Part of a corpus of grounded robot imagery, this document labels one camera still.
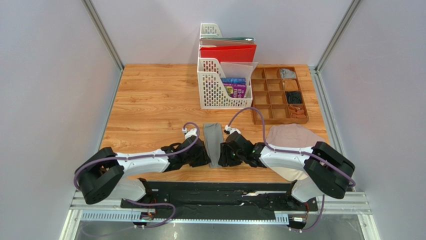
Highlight grey underwear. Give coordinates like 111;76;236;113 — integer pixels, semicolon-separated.
203;123;224;168

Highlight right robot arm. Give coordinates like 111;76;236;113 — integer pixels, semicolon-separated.
218;126;356;203

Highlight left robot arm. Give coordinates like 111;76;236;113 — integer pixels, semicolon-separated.
73;128;211;205

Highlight pink underwear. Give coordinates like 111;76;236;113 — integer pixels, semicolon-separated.
266;123;326;182

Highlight purple book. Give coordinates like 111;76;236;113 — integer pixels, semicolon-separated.
223;83;247;99

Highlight white file organizer rack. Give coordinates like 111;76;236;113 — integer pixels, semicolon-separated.
197;23;255;109

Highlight orange rolled cloth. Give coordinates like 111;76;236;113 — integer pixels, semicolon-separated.
288;104;307;119

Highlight blue book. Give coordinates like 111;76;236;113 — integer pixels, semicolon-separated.
221;77;246;85

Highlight wooden compartment tray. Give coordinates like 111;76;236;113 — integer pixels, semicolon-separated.
251;66;309;125

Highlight black rolled cloth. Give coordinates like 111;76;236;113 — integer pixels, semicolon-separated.
285;91;303;104

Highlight translucent plastic folder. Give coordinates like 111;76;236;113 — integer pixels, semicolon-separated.
220;61;258;86

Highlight brown rolled cloth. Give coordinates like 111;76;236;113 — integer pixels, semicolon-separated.
283;79;299;92

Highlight grey rolled cloth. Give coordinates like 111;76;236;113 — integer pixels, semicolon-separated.
279;68;297;79

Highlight red folder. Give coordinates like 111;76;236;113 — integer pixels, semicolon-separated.
199;44;257;63

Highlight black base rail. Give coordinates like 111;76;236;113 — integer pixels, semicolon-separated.
117;181;321;229

